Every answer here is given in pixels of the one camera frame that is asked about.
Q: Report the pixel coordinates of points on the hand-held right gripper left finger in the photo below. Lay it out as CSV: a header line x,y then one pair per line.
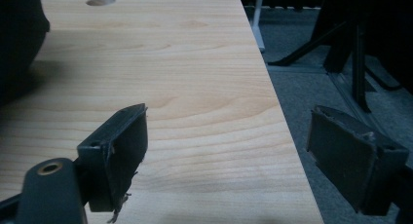
x,y
113,159

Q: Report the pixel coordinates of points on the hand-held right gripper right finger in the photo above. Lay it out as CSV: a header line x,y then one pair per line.
x,y
344,156

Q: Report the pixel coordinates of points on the black metal stand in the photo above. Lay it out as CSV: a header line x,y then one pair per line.
x,y
354,52

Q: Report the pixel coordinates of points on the dark cloth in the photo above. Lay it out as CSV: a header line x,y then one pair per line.
x,y
18,42

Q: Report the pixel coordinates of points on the white table leg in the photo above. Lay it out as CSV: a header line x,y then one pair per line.
x,y
257,21

